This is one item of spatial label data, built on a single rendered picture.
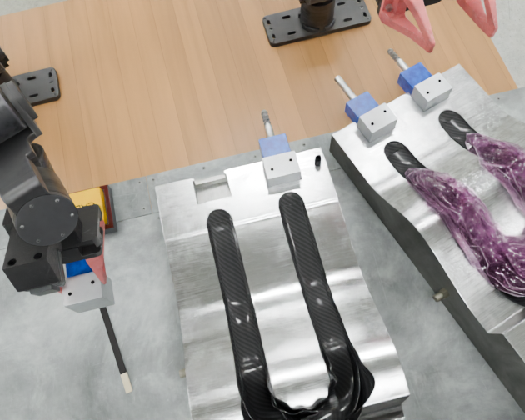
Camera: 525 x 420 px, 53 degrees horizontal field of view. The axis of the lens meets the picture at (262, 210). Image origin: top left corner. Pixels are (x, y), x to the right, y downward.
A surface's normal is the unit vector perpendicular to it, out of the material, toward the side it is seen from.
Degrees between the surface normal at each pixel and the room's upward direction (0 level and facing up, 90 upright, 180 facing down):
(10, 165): 25
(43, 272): 63
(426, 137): 0
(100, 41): 0
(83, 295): 2
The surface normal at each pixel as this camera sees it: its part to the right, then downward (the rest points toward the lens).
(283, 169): -0.04, -0.38
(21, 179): -0.29, -0.65
